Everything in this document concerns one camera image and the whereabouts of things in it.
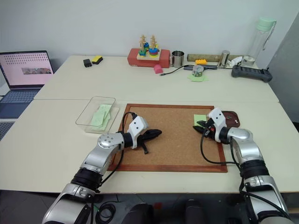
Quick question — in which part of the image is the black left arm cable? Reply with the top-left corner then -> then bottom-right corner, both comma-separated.
98,112 -> 137,190

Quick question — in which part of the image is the black usb cable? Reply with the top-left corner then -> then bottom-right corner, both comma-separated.
159,65 -> 188,77

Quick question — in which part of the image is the green sticky note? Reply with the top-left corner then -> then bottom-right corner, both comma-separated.
193,113 -> 210,126

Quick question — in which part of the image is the steel mug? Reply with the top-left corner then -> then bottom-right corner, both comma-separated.
168,50 -> 185,68

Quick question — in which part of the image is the patterned tape roll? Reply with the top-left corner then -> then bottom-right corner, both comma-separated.
192,65 -> 204,78

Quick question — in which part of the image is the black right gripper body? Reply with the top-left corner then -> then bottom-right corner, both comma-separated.
202,118 -> 217,140

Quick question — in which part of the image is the pile of green notes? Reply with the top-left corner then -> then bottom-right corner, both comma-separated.
89,104 -> 113,132

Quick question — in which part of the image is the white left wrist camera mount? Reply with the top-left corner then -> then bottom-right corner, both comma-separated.
127,116 -> 150,150

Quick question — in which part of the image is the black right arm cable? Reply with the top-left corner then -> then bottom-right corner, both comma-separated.
200,129 -> 237,167

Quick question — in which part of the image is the grey tape roll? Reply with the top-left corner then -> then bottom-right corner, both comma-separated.
241,56 -> 256,67

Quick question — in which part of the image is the dark rounded shape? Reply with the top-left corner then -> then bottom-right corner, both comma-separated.
123,202 -> 155,224
185,199 -> 204,224

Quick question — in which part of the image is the brown tray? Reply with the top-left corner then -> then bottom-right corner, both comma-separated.
220,110 -> 242,129

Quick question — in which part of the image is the open laptop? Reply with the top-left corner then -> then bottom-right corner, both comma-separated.
0,50 -> 55,120

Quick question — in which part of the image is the wooden ring stacking toy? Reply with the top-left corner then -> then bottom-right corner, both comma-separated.
136,34 -> 162,61

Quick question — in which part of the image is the grey usb hub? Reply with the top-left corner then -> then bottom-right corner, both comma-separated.
183,64 -> 219,71

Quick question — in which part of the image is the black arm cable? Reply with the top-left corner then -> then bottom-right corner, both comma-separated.
98,112 -> 137,190
200,129 -> 237,167

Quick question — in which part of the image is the clear plastic box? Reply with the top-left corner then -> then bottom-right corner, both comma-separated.
75,96 -> 121,134

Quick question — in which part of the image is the grey cabinet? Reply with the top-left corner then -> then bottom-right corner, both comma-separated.
266,14 -> 299,125

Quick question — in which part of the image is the grey perforated panel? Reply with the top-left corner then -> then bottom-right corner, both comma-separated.
0,119 -> 17,141

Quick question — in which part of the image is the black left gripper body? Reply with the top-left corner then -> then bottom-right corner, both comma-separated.
136,129 -> 154,147

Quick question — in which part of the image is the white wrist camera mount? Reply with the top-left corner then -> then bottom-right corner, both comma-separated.
207,107 -> 228,142
127,116 -> 150,150

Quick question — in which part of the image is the red cardboard box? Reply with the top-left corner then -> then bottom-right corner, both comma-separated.
127,48 -> 171,69

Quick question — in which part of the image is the clear bottle with green lid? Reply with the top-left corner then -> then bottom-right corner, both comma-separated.
250,16 -> 278,64

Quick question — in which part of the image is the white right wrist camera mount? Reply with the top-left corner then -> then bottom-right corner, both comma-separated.
207,107 -> 228,142

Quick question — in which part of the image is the crumpled white paper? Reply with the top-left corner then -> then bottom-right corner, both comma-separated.
227,56 -> 244,68

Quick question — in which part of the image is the coiled black cable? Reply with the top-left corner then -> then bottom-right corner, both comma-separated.
94,201 -> 117,224

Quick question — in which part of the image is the dark grey handheld controller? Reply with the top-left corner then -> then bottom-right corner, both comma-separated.
231,64 -> 273,84

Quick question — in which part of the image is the cork board with brown frame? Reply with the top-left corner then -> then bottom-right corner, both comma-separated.
107,103 -> 228,174

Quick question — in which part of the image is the steel cylinder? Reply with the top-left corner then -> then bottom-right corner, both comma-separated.
217,49 -> 231,69

